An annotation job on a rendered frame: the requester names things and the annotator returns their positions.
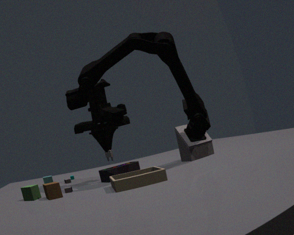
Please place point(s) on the brown cube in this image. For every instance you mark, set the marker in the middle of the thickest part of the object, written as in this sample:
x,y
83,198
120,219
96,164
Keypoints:
x,y
52,190

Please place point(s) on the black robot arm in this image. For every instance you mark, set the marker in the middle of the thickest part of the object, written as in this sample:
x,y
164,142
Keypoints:
x,y
161,44

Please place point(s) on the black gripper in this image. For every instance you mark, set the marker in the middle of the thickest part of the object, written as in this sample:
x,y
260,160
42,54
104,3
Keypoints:
x,y
102,132

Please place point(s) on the olive rectangular tray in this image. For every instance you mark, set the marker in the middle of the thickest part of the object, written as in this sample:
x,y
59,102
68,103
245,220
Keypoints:
x,y
139,178

